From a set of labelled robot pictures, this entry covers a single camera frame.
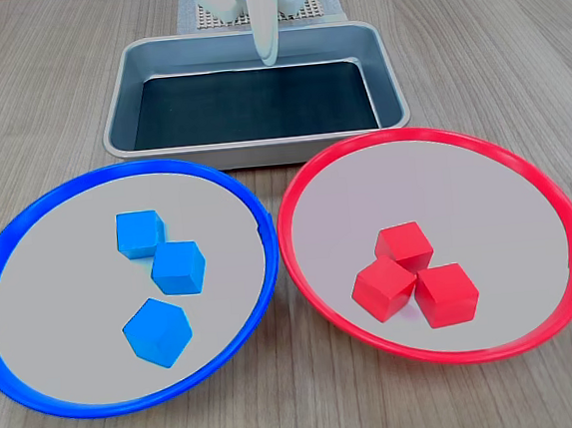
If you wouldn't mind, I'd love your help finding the steel tray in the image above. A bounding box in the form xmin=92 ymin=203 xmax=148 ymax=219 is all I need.
xmin=94 ymin=16 xmax=415 ymax=183

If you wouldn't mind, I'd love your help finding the black tray mat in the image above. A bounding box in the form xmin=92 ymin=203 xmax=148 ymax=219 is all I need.
xmin=126 ymin=55 xmax=382 ymax=153

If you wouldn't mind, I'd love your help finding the white plate blue rim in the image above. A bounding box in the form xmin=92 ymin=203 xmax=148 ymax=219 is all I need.
xmin=0 ymin=149 xmax=292 ymax=428

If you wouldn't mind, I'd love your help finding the small red cube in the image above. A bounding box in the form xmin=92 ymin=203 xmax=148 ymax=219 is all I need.
xmin=413 ymin=260 xmax=483 ymax=331
xmin=348 ymin=252 xmax=421 ymax=326
xmin=371 ymin=219 xmax=436 ymax=275

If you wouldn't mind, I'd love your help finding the pale perforated base plate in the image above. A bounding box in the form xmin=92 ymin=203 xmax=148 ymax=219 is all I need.
xmin=195 ymin=0 xmax=325 ymax=31

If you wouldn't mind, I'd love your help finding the white plate red rim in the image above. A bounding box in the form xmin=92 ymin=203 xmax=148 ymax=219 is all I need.
xmin=269 ymin=112 xmax=572 ymax=381

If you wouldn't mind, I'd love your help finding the small blue cube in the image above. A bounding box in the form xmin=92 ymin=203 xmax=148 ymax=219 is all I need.
xmin=120 ymin=294 xmax=196 ymax=373
xmin=114 ymin=208 xmax=169 ymax=262
xmin=148 ymin=238 xmax=210 ymax=299

